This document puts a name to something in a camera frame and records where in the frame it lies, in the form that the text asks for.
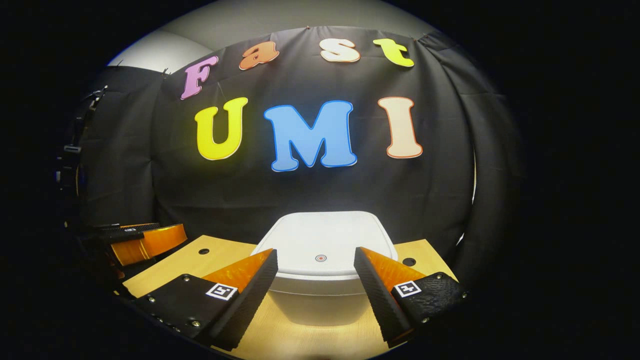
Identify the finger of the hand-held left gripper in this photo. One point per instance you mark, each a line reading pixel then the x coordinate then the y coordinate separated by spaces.
pixel 160 240

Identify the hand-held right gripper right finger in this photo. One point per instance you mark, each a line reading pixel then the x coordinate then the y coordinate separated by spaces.
pixel 380 300

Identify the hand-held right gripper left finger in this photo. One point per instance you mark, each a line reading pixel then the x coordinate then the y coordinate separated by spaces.
pixel 247 305

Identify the white desktop garbage bin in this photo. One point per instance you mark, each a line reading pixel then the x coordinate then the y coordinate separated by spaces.
pixel 320 240

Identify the wooden desktop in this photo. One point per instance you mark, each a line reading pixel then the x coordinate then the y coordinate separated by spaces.
pixel 320 340

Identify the black backdrop cloth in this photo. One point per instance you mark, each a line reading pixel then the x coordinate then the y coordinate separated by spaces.
pixel 300 195

